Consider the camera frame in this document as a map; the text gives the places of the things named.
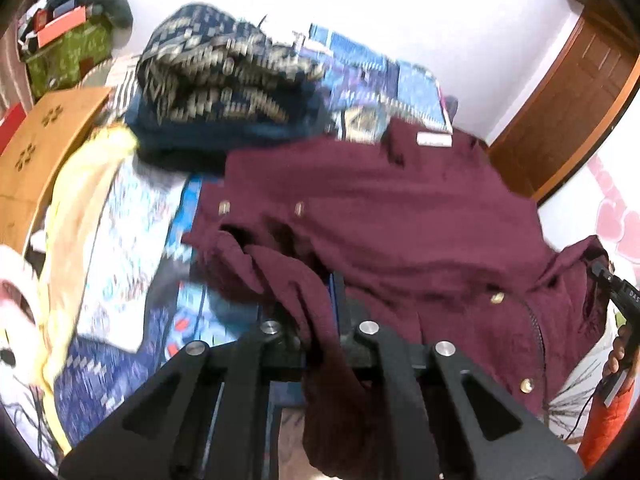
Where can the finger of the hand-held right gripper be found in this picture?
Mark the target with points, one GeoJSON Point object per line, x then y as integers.
{"type": "Point", "coordinates": [600, 272]}

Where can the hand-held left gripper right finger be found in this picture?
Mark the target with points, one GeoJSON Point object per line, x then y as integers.
{"type": "Point", "coordinates": [400, 360]}

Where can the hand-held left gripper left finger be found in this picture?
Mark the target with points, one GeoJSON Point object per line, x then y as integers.
{"type": "Point", "coordinates": [235, 375]}

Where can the maroon button shirt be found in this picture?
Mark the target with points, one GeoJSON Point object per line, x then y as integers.
{"type": "Point", "coordinates": [400, 220]}

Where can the person's right hand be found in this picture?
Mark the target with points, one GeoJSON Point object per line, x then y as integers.
{"type": "Point", "coordinates": [617, 350]}

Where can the brown wooden door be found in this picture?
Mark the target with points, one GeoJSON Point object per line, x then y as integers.
{"type": "Point", "coordinates": [575, 100]}

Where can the blue patchwork quilt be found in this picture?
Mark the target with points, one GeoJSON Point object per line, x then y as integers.
{"type": "Point", "coordinates": [130, 220]}

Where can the yellow cloth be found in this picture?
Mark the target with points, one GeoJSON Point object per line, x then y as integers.
{"type": "Point", "coordinates": [75, 210]}

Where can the dark navy garment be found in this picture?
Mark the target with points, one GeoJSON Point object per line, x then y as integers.
{"type": "Point", "coordinates": [210, 142]}

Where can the wooden lap table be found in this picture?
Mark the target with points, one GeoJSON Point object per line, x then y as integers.
{"type": "Point", "coordinates": [40, 155]}

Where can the navy patterned knit sweater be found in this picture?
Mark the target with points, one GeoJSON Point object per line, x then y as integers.
{"type": "Point", "coordinates": [220, 65]}

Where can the striped bed sheet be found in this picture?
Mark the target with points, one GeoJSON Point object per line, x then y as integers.
{"type": "Point", "coordinates": [117, 85]}

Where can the red box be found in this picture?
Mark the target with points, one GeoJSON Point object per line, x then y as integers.
{"type": "Point", "coordinates": [9, 125]}

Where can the brown striped curtain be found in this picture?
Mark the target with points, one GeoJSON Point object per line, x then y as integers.
{"type": "Point", "coordinates": [10, 70]}

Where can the orange box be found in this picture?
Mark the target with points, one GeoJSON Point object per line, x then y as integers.
{"type": "Point", "coordinates": [62, 25]}

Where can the grey padded jacket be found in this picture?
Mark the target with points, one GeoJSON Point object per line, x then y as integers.
{"type": "Point", "coordinates": [112, 2]}

